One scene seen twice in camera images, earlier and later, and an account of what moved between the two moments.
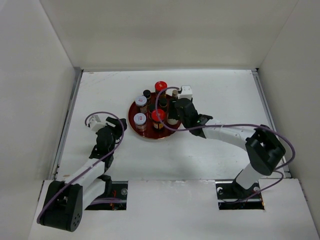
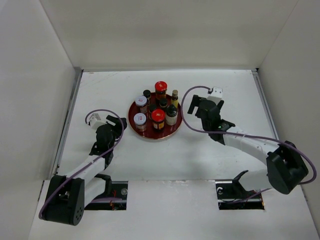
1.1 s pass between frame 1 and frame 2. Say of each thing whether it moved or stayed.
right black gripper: moved
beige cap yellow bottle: stayed
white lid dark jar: stayed
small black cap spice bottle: stayed
